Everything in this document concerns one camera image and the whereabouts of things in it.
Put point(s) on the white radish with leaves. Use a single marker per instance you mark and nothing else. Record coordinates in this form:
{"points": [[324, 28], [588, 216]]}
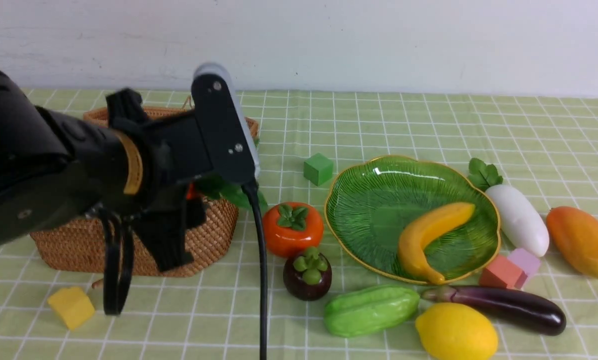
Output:
{"points": [[520, 221]]}

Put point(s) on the yellow lemon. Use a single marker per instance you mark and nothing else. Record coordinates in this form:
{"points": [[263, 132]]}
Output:
{"points": [[453, 331]]}

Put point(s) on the woven rattan basket lid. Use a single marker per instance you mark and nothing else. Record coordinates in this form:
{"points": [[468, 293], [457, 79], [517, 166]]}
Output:
{"points": [[100, 116]]}

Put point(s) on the green foam cube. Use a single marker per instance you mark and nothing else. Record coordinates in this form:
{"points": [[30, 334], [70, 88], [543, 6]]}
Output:
{"points": [[318, 169]]}

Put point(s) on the red-orange foam cube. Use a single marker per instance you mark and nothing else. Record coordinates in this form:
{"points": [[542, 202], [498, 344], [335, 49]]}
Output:
{"points": [[501, 273]]}

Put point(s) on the orange yellow mango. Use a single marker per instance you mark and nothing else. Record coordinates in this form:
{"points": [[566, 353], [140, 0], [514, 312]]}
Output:
{"points": [[575, 234]]}

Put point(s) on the orange persimmon with green calyx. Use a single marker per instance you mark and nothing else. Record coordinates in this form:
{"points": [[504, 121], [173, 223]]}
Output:
{"points": [[292, 227]]}

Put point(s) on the dark purple mangosteen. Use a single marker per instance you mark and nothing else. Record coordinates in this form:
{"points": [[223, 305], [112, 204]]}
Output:
{"points": [[308, 275]]}

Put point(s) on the woven rattan basket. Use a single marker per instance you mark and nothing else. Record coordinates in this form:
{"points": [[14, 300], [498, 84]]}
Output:
{"points": [[79, 245]]}

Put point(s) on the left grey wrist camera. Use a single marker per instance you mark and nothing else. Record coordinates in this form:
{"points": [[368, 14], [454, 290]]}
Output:
{"points": [[223, 127]]}

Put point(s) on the yellow foam block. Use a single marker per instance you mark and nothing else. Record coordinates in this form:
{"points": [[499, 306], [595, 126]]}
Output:
{"points": [[72, 305]]}

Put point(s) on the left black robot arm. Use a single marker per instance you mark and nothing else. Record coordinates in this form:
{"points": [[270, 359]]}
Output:
{"points": [[55, 168]]}

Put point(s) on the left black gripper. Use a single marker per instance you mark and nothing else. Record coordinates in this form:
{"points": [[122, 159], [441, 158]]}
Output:
{"points": [[164, 203]]}

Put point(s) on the pink foam cube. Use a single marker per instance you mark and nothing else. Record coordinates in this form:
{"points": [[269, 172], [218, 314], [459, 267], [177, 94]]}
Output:
{"points": [[527, 262]]}

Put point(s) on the green leaf-shaped glass plate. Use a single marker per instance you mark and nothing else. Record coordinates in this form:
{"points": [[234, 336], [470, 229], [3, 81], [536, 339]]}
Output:
{"points": [[369, 204]]}

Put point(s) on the yellow banana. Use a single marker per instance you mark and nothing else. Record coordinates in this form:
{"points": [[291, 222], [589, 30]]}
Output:
{"points": [[421, 232]]}

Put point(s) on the purple eggplant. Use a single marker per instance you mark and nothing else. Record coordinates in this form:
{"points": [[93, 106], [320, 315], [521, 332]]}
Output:
{"points": [[523, 309]]}

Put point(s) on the red chili pepper green stem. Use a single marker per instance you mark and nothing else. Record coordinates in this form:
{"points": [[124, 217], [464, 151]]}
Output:
{"points": [[201, 191]]}

